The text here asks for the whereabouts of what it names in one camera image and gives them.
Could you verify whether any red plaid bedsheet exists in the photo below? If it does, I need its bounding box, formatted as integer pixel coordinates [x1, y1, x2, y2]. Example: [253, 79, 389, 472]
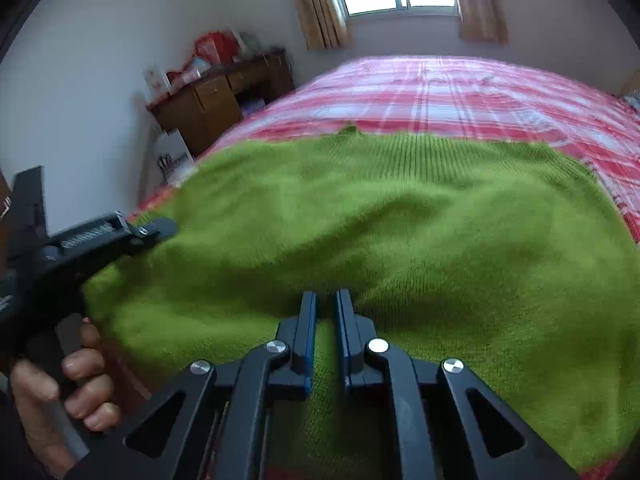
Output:
[127, 55, 640, 247]

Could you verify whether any red gift box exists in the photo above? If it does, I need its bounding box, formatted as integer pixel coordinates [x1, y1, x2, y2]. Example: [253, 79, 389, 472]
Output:
[192, 30, 239, 67]

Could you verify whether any person's left hand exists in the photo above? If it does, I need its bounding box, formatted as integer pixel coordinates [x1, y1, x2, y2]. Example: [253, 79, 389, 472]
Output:
[11, 321, 122, 479]

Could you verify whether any brown wooden desk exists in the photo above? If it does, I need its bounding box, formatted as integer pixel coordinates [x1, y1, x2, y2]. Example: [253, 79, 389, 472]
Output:
[145, 49, 296, 159]

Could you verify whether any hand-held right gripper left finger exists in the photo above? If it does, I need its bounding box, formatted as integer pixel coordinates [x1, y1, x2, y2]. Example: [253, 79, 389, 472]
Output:
[67, 290, 319, 480]

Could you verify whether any beige floral curtain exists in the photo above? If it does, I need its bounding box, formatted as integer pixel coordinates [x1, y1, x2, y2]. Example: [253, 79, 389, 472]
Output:
[452, 0, 509, 44]
[289, 0, 352, 51]

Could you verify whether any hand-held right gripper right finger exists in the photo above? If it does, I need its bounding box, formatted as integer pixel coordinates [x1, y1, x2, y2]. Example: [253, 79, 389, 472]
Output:
[334, 288, 582, 480]

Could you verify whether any green orange striped knit sweater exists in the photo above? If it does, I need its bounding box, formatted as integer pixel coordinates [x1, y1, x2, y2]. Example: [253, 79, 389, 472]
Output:
[82, 124, 640, 480]

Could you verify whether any white card box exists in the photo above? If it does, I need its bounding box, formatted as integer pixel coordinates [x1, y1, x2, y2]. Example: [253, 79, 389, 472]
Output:
[142, 63, 171, 99]

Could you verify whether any white paper bag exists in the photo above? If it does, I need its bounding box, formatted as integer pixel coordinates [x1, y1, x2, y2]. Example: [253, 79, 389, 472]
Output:
[152, 128, 196, 187]

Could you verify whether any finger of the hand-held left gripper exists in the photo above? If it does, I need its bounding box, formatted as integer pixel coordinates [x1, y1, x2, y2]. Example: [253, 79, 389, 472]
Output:
[125, 217, 180, 261]

